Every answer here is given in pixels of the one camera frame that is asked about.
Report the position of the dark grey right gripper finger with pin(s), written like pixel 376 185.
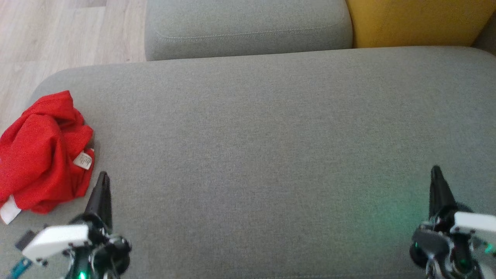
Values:
pixel 434 193
pixel 445 197

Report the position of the red Bulls 23 jersey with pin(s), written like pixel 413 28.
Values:
pixel 35 155

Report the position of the wide yellow sofa backrest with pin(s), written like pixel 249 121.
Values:
pixel 418 21

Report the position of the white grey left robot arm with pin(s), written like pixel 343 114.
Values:
pixel 81 269

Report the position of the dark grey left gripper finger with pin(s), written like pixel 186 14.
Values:
pixel 107 201
pixel 97 201

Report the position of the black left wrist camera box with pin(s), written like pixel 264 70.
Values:
pixel 25 239

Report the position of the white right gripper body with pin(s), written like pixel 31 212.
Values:
pixel 472 223

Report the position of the grey sofa back cushion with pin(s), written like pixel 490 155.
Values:
pixel 248 27

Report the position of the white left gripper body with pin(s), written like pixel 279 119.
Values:
pixel 54 240

